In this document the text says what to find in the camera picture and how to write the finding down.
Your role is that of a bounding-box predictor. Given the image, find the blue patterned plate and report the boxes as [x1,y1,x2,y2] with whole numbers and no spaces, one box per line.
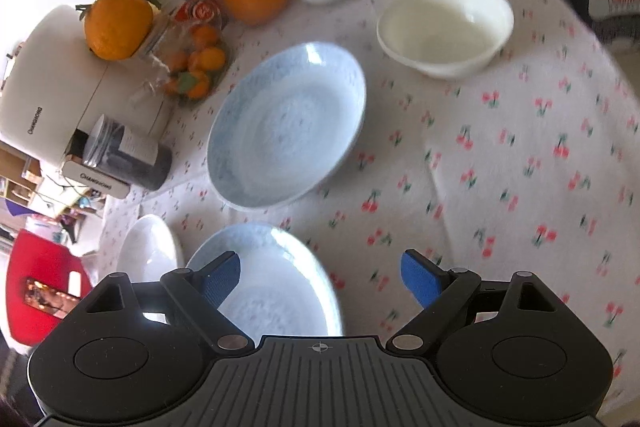
[188,222,343,343]
[206,42,367,211]

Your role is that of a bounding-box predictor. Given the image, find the large cream bowl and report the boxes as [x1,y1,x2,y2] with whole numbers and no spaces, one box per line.
[376,0,514,80]

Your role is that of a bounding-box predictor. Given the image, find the white kitchen appliance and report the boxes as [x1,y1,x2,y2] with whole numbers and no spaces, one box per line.
[1,5,172,199]

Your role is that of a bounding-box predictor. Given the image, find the small white plate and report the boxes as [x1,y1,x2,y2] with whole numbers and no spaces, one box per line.
[116,215,184,283]

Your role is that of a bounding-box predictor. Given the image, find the dark jar with label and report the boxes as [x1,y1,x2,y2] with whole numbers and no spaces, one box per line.
[82,115,172,191]

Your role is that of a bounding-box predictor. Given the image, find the red chair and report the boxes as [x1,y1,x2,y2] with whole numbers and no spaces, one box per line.
[6,230,92,347]

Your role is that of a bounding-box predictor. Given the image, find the cherry print tablecloth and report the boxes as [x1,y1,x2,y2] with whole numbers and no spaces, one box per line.
[96,0,640,413]

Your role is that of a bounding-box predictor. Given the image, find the clear box of small oranges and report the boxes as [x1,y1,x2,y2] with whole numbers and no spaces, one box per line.
[130,15,231,106]

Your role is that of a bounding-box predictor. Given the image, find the large orange with leaves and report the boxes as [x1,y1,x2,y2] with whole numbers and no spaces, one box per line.
[75,0,162,62]

